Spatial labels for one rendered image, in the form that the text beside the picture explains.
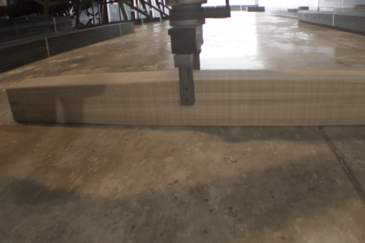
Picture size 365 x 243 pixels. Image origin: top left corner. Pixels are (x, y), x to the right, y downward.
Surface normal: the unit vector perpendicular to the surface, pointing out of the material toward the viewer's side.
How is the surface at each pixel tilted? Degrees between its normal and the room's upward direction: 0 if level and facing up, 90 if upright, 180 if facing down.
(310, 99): 90
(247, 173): 0
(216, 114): 90
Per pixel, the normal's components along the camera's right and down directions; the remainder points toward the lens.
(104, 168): -0.07, -0.94
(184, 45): -0.18, 0.35
